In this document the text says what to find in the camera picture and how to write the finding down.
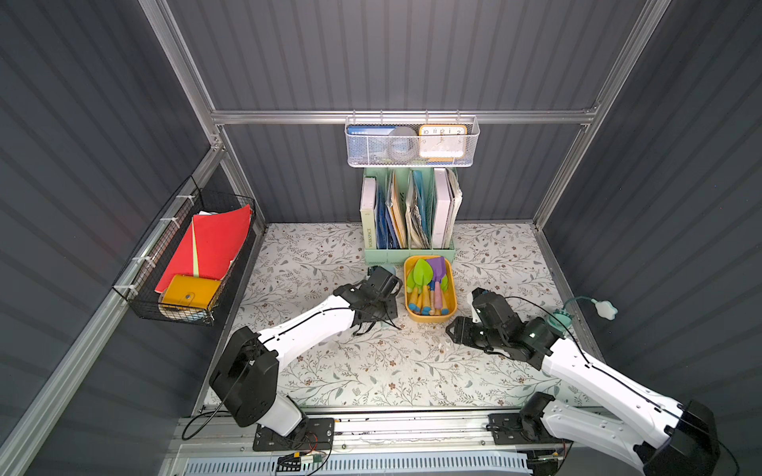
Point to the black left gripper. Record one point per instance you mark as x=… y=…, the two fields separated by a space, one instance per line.
x=369 y=312

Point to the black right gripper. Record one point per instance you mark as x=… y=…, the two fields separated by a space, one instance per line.
x=467 y=329

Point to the purple shovel pink handle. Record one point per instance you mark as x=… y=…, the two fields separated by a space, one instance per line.
x=438 y=265

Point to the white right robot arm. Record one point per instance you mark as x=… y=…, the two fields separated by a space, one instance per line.
x=654 y=434

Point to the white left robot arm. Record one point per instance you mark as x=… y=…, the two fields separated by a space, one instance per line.
x=246 y=375

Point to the yellow plastic storage box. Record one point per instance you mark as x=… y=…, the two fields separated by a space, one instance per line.
x=449 y=292

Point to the blue box in basket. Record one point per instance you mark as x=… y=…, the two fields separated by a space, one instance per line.
x=367 y=145

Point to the floral patterned table mat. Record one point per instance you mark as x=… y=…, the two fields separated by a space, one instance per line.
x=407 y=364

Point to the mint green small cup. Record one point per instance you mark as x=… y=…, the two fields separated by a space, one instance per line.
x=561 y=320

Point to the mint green file organizer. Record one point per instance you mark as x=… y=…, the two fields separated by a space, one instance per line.
x=404 y=215

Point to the white book in organizer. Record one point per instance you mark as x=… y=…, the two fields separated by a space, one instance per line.
x=367 y=210

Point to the white binder in organizer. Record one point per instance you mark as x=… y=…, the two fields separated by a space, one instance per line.
x=442 y=200

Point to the grey tape roll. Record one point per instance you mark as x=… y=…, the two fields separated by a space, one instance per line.
x=402 y=145

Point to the yellow alarm clock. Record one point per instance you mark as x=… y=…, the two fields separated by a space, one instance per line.
x=443 y=142

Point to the red paper folder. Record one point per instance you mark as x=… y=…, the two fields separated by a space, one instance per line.
x=210 y=245

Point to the yellow wallet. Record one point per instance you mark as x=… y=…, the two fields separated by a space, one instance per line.
x=190 y=291

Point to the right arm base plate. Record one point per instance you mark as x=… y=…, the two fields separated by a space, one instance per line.
x=510 y=429

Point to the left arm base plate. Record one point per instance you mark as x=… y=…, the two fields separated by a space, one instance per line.
x=315 y=434

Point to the black wire wall basket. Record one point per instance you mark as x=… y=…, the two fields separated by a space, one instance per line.
x=137 y=286

